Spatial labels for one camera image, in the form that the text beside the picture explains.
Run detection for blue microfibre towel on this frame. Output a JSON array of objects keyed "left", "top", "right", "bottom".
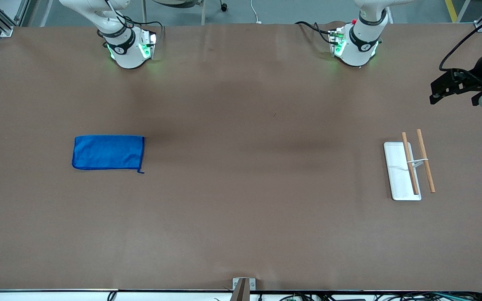
[{"left": 72, "top": 135, "right": 145, "bottom": 174}]

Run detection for white towel rack wooden rods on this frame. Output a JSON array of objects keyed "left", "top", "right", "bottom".
[{"left": 383, "top": 129, "right": 436, "bottom": 202}]

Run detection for office chair base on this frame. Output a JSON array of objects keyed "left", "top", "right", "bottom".
[{"left": 152, "top": 0, "right": 229, "bottom": 12}]

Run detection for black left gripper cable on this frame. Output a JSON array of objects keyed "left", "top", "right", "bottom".
[{"left": 439, "top": 0, "right": 482, "bottom": 72}]

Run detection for black left arm base cable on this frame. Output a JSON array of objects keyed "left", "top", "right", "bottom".
[{"left": 295, "top": 21, "right": 338, "bottom": 45}]

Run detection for black arm base cable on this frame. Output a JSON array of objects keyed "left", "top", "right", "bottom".
[
  {"left": 99, "top": 0, "right": 164, "bottom": 38},
  {"left": 295, "top": 21, "right": 338, "bottom": 45}
]

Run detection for black right arm base cable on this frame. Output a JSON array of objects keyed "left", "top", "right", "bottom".
[{"left": 99, "top": 0, "right": 164, "bottom": 38}]

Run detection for white floor cable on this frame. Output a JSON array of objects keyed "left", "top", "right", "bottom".
[{"left": 250, "top": 0, "right": 263, "bottom": 24}]

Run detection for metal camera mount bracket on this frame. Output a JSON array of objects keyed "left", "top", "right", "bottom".
[{"left": 232, "top": 277, "right": 256, "bottom": 301}]

